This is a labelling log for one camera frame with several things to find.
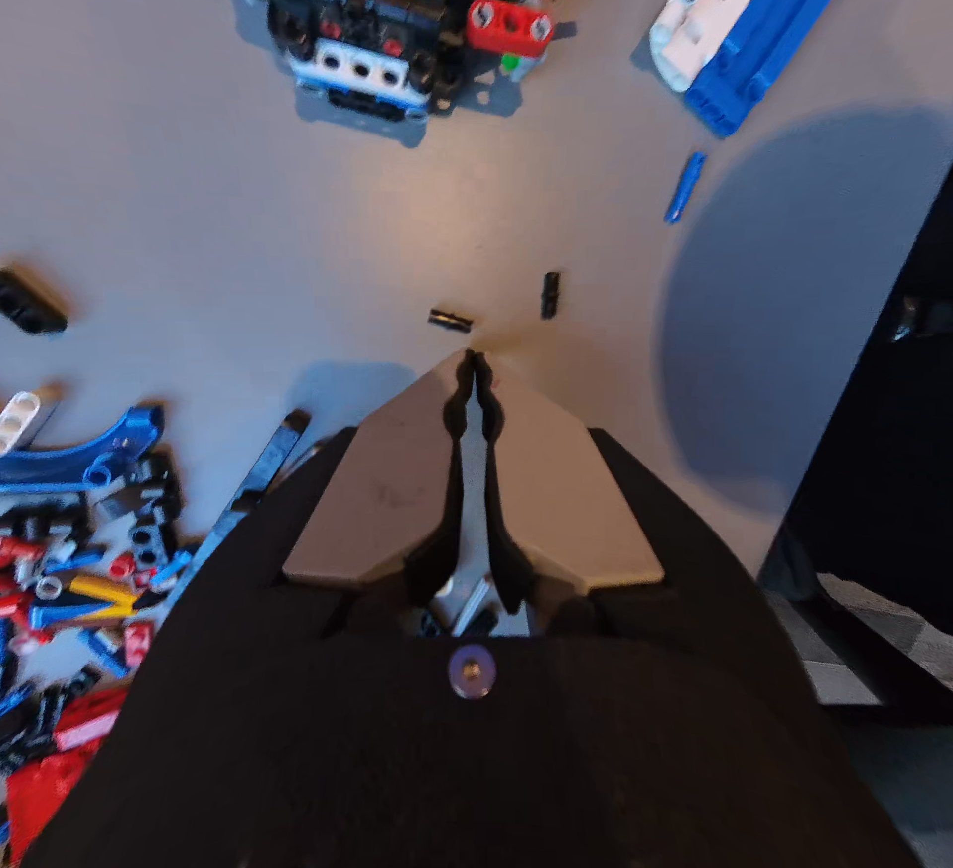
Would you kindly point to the black office chair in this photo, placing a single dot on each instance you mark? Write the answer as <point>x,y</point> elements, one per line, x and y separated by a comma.
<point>878,436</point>

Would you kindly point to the blue brick panel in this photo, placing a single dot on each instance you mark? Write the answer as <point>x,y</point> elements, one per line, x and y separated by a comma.
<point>782,27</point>

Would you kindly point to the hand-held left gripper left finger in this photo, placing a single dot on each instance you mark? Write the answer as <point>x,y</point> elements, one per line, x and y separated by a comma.
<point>380,503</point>

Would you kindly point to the black brick race car model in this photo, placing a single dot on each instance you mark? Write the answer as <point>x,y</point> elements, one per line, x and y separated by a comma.
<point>357,12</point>

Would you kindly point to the pile of brick pieces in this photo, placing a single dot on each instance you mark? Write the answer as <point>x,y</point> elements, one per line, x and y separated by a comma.
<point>74,570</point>

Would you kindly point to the blue connector pin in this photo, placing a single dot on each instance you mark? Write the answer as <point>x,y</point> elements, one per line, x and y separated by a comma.
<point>685,187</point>

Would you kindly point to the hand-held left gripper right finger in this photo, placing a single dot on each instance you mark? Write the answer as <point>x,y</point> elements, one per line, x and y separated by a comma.
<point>573,511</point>

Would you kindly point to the grey desk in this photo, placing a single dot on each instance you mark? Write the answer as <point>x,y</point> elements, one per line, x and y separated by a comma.
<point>223,213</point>

